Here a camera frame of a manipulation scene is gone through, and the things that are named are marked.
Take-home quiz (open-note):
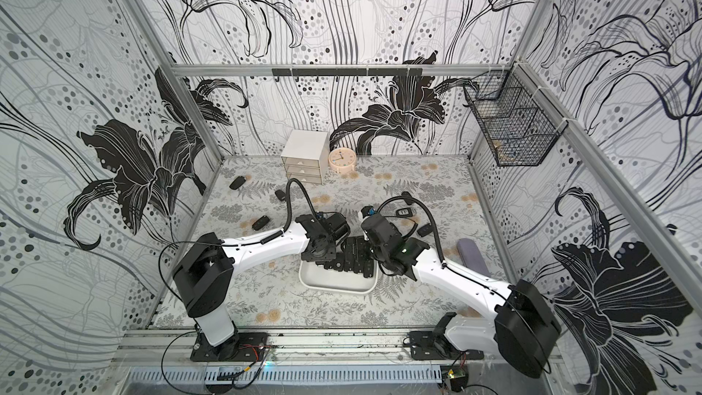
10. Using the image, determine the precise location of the black flip key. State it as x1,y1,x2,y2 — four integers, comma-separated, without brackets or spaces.
417,223,434,237
252,216,271,232

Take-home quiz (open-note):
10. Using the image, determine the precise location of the silver edged smart key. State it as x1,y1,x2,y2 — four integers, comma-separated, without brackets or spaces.
395,207,415,218

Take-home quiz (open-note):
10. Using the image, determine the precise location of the white rectangular storage tray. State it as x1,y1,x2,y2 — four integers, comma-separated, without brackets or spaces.
298,262,380,296

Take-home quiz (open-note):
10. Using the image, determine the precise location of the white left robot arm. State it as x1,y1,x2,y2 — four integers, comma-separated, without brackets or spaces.
173,213,350,347

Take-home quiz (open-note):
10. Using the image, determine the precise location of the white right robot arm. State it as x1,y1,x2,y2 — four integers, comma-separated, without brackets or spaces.
361,214,561,379

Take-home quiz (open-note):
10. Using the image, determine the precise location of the pink round alarm clock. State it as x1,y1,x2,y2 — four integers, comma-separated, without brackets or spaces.
328,147,358,175

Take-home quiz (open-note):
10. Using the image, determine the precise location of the white mini drawer cabinet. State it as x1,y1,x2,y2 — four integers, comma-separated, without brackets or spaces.
281,130,330,185

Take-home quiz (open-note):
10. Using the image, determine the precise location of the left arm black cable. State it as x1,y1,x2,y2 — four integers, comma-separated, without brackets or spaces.
282,177,320,232

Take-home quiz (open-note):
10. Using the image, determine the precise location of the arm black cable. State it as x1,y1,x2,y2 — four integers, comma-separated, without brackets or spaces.
282,177,320,232
375,195,446,264

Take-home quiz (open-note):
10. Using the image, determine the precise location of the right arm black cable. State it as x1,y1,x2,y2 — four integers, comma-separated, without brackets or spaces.
375,195,446,264

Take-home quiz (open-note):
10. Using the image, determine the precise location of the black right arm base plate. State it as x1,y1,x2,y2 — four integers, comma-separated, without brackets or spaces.
403,312,484,361

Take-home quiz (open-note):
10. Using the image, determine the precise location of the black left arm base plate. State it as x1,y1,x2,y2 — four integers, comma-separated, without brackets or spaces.
190,332,269,363

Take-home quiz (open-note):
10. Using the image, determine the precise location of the black wire wall basket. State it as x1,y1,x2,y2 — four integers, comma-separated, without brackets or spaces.
463,63,562,168

